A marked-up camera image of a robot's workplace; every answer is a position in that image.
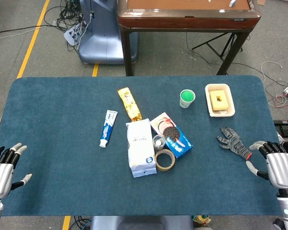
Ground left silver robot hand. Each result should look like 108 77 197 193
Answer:
0 143 33 199

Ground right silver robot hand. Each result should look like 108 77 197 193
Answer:
245 140 288 190

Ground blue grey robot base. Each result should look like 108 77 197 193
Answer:
78 0 139 65

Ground blue white toothpaste tube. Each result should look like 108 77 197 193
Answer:
98 110 118 149

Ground black floor equipment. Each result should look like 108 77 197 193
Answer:
273 119 288 138

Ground grey striped work glove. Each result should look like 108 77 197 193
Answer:
216 126 253 161

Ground teal table mat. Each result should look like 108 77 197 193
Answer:
0 75 288 218

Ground beige food tray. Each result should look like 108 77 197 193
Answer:
204 83 236 117

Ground yellow sponge block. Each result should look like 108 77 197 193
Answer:
209 90 229 111

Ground yellow green packet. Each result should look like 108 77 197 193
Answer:
193 215 212 227

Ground blue cookie box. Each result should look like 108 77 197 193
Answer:
150 112 193 160

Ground green paper cup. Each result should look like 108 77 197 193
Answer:
179 89 196 109

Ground yellow tape roll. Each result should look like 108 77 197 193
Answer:
155 149 176 172

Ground clear plastic cup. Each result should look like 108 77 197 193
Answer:
152 135 167 151

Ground black tripod stand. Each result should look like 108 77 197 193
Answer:
191 32 243 60

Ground white paper bag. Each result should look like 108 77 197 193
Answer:
125 118 157 178

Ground yellow snack packet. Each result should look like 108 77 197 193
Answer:
117 87 143 122

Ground grey robot torso base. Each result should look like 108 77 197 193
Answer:
90 215 195 230

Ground white power strip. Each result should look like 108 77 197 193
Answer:
63 23 87 46

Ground brown mahjong table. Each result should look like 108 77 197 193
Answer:
117 0 262 77

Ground red thin cables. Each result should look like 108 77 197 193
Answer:
268 94 288 108

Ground white thin cable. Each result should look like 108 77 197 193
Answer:
261 61 285 81

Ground black cable bundle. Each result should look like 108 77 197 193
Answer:
43 0 87 52

